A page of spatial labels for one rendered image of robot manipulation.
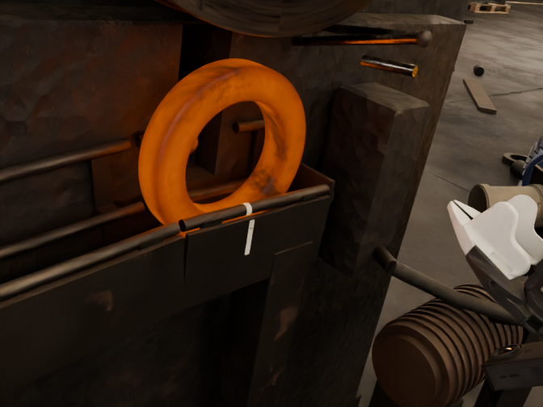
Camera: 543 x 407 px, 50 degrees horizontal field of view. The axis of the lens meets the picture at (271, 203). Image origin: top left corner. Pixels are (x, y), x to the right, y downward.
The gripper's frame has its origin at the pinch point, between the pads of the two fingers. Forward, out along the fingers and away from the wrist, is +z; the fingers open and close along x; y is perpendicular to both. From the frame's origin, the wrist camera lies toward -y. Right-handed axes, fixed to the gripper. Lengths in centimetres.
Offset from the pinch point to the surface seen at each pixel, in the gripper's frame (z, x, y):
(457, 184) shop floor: 65, -191, -96
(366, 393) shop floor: 6, -51, -80
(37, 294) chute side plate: 11.9, 33.2, -10.7
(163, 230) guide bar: 13.3, 21.8, -8.6
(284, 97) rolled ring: 18.7, 7.4, 0.7
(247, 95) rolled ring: 18.9, 12.3, 1.1
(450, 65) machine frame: 25.2, -34.0, -1.1
